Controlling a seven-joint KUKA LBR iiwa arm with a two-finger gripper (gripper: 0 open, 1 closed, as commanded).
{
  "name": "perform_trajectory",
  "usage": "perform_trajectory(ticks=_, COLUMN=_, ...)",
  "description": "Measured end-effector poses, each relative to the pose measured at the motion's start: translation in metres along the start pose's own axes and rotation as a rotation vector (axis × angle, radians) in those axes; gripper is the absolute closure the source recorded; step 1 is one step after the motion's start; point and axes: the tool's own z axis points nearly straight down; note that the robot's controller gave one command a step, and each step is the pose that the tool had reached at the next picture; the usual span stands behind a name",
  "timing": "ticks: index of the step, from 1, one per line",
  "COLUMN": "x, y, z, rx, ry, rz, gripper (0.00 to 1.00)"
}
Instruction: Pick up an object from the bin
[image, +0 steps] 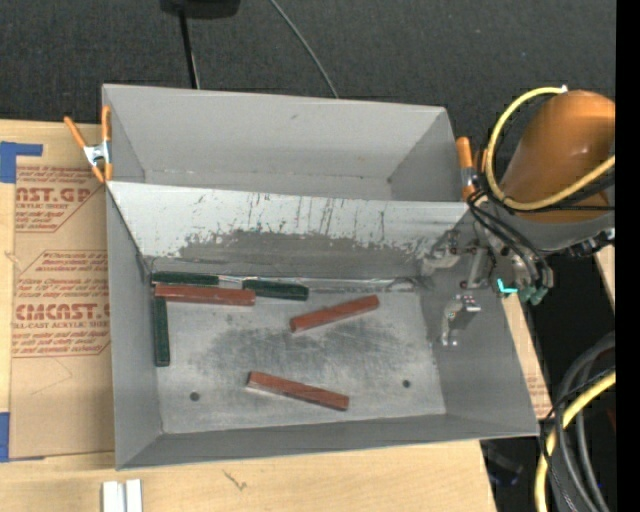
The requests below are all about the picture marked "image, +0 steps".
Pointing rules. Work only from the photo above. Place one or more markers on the brown cardboard board, red print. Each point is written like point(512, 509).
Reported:
point(60, 390)

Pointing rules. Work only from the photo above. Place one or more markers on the black cylinder on white bracket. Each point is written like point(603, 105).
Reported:
point(585, 247)

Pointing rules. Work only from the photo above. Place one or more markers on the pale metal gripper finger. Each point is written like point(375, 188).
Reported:
point(469, 303)
point(448, 327)

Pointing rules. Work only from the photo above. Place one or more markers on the grey metal bin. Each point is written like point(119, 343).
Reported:
point(310, 345)

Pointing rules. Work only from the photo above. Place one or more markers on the dark green flat block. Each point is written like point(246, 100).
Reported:
point(185, 278)
point(161, 332)
point(276, 290)

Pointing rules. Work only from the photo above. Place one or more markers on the red-brown flat block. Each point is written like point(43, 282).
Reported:
point(334, 313)
point(205, 295)
point(297, 391)

